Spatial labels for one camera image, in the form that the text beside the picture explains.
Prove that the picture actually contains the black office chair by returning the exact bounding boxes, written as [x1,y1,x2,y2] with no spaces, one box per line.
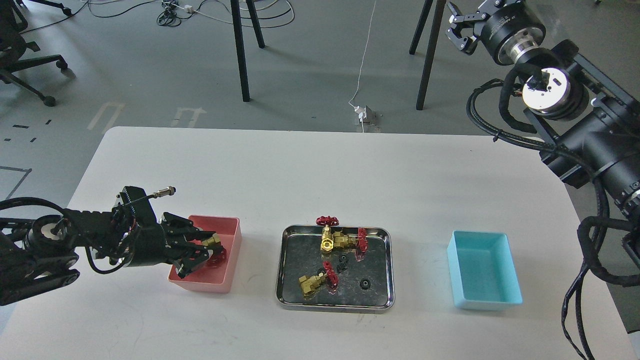
[0,0,68,107]

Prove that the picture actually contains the white power adapter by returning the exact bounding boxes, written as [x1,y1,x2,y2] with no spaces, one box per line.
[354,105,370,125]

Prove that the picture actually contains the brass valve bottom red handle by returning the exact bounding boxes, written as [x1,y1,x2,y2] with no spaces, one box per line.
[298,260,339,297]

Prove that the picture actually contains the black stand right legs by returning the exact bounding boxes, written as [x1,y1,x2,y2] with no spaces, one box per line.
[408,0,446,111]

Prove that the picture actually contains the stainless steel tray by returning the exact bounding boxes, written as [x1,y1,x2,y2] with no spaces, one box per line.
[275,225,395,313]

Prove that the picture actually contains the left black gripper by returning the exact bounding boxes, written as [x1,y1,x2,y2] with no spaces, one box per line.
[124,212,221,280]

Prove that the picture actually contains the brass valve red handle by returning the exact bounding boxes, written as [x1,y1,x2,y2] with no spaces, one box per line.
[315,215,339,255]
[333,227,369,253]
[298,260,339,297]
[201,233,227,268]

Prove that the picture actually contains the black stand left legs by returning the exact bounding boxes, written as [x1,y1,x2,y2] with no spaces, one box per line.
[229,0,266,103]

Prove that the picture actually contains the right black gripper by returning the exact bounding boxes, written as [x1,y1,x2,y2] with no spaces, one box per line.
[446,0,547,66]

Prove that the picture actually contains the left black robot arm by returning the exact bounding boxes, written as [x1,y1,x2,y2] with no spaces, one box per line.
[0,186,227,306]

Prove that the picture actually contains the white cable on floor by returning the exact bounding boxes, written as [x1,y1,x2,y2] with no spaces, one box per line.
[348,0,378,134]

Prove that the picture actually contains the brass valve upright red handle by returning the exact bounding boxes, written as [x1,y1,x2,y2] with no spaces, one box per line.
[315,215,339,255]

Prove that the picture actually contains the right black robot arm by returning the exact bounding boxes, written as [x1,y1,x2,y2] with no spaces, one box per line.
[446,0,639,360]

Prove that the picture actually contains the blue plastic box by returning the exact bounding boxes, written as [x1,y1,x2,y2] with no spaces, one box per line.
[446,230,523,312]

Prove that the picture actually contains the black gear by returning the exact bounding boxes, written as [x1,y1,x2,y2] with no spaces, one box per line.
[335,254,349,274]
[359,278,371,291]

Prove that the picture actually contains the black cables on floor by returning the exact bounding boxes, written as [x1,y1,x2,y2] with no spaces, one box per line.
[20,0,296,30]

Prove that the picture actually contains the pink plastic box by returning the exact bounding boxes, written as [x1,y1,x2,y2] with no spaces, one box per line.
[167,215,242,294]

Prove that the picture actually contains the black stand legs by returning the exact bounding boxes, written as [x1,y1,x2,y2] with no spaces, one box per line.
[408,0,446,111]
[229,0,266,103]

